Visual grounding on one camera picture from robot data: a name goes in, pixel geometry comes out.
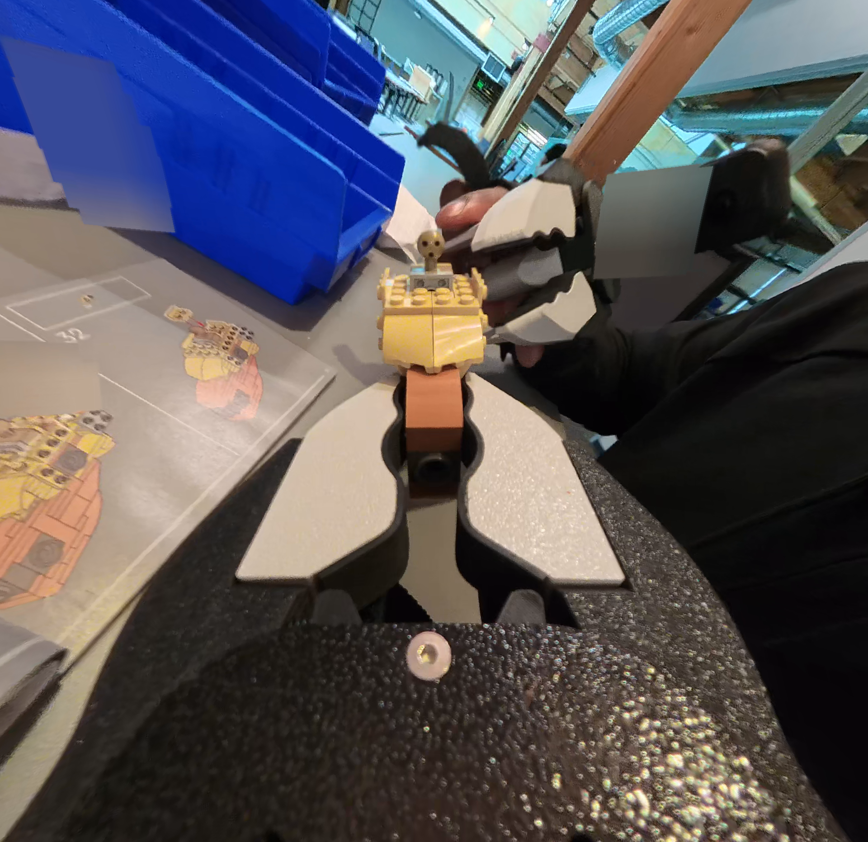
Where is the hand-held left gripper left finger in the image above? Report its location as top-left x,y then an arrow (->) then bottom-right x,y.
235,379 -> 409,589

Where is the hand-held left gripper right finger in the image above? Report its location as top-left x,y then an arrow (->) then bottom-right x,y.
458,377 -> 628,589

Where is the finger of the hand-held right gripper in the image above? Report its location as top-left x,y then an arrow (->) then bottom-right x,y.
471,179 -> 579,254
491,271 -> 599,346

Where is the tan and orange brick model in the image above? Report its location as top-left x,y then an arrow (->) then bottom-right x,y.
375,230 -> 489,497

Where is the person's right forearm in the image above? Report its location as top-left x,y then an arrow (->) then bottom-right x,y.
536,262 -> 868,449

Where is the grey desk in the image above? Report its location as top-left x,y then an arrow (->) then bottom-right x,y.
0,119 -> 611,789

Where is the person's right hand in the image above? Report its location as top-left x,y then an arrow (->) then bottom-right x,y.
434,177 -> 547,369

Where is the white patterned paper bag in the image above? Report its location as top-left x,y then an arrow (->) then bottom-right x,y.
375,183 -> 439,249

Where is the blue storage bin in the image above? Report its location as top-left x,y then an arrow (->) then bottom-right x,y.
68,0 -> 406,295
324,11 -> 389,125
0,0 -> 349,307

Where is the wooden beam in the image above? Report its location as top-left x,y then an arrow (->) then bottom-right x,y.
563,0 -> 778,173

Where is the grey instruction booklet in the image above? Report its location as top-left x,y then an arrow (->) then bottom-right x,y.
0,255 -> 338,721

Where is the person's black jacket torso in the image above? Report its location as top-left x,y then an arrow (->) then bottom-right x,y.
597,415 -> 868,842

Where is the metal air duct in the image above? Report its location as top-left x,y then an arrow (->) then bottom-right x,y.
593,0 -> 868,141

